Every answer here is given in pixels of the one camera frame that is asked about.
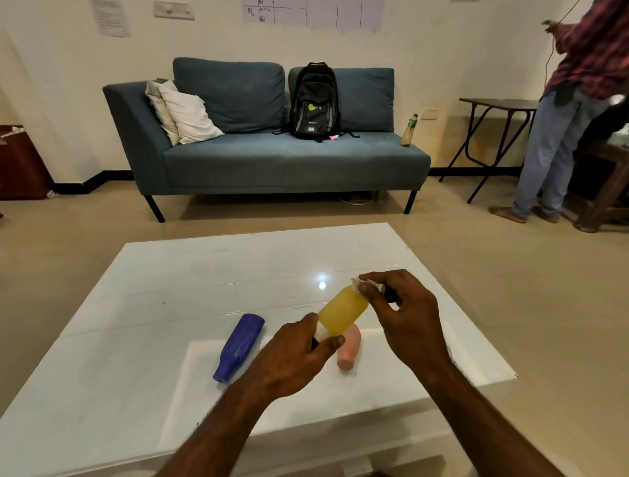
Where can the person's left forearm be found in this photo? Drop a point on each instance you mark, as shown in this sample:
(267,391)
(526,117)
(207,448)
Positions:
(221,432)

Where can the yellow plastic bottle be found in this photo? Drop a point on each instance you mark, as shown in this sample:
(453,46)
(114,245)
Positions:
(343,309)

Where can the pink plastic bottle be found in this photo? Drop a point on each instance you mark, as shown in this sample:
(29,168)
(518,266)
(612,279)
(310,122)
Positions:
(350,351)

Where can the brown bin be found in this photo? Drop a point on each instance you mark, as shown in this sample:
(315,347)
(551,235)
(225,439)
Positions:
(19,164)

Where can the brown drink bottle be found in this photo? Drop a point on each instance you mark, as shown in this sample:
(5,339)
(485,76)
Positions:
(408,133)

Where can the black folding table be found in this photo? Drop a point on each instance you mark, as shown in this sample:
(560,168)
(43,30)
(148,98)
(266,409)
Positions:
(499,103)

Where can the white cloth piece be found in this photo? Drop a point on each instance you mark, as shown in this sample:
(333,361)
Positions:
(369,284)

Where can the white pillow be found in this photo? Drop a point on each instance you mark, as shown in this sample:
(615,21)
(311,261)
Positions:
(189,115)
(156,101)

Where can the person's left thumb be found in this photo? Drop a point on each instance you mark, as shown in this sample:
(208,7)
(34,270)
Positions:
(330,344)

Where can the blue plastic bottle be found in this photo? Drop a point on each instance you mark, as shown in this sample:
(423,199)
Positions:
(239,346)

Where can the white wall socket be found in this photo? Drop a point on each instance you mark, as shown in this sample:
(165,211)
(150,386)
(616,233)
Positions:
(430,114)

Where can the white paper notice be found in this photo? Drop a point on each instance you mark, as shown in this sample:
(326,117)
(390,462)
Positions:
(110,17)

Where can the round object under sofa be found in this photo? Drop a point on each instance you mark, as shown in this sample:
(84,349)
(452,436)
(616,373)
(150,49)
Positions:
(357,198)

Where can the black backpack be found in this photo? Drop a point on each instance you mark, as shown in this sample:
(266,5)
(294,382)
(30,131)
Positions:
(314,105)

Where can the person's right thumb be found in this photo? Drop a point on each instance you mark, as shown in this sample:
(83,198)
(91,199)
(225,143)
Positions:
(374,307)

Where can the white switch plate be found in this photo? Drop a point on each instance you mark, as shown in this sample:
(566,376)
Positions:
(174,10)

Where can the person's right forearm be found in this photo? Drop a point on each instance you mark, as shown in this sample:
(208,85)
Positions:
(476,422)

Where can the brown wooden stool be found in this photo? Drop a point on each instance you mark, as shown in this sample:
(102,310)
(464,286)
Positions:
(607,182)

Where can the white wall chart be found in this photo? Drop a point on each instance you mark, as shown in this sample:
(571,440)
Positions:
(314,12)

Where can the person's right hand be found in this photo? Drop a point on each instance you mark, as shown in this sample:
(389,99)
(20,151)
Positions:
(415,324)

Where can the person's left hand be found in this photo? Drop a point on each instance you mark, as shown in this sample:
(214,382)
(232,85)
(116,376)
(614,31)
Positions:
(282,361)

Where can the blue sofa back cushion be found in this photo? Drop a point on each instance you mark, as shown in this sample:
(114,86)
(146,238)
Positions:
(366,98)
(231,96)

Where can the blue fabric sofa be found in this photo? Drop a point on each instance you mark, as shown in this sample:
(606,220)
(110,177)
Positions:
(295,162)

